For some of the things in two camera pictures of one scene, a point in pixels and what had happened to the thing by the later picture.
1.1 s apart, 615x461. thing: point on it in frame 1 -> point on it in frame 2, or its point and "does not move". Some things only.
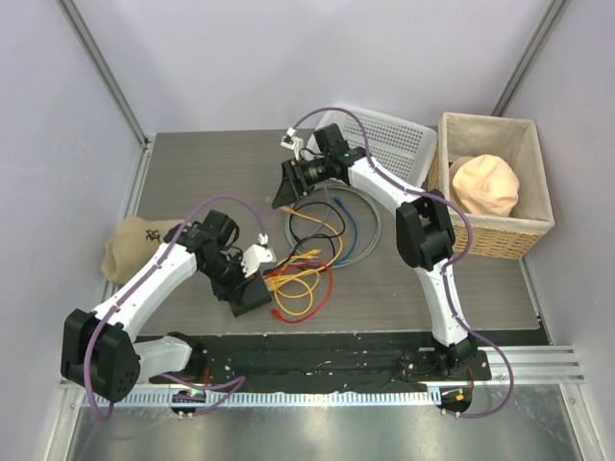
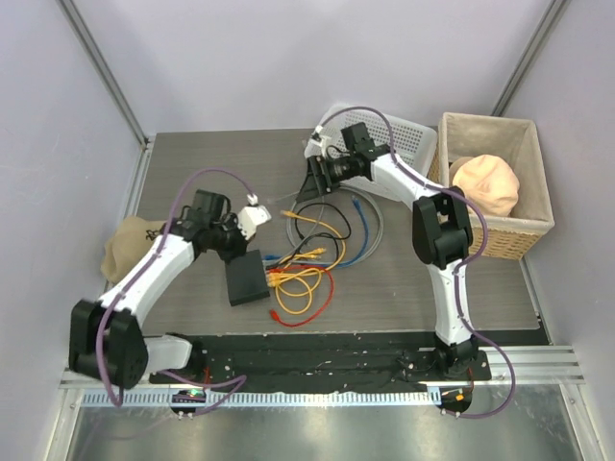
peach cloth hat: [483, 184] does not move
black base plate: [330, 362] does not move
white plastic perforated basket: [407, 149] does not move
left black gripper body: [225, 274] -> [228, 240]
